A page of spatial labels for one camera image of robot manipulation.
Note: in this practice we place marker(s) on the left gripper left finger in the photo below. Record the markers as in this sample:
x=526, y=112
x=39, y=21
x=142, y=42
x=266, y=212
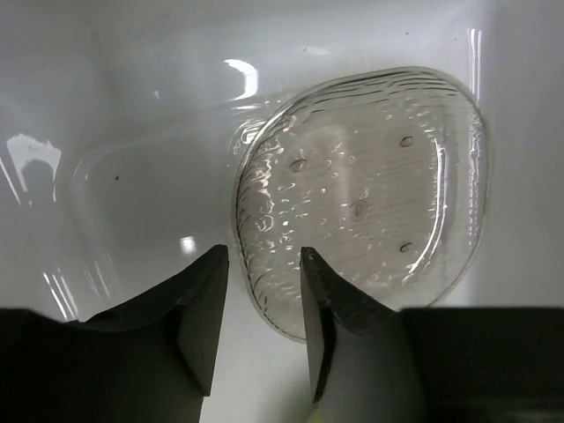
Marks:
x=150, y=359

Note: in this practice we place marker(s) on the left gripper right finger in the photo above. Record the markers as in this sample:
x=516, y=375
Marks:
x=369, y=363

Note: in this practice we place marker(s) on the white plastic bin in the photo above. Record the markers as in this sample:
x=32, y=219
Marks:
x=123, y=124

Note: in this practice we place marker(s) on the smoky clear plate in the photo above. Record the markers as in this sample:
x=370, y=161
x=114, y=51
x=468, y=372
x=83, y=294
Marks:
x=384, y=173

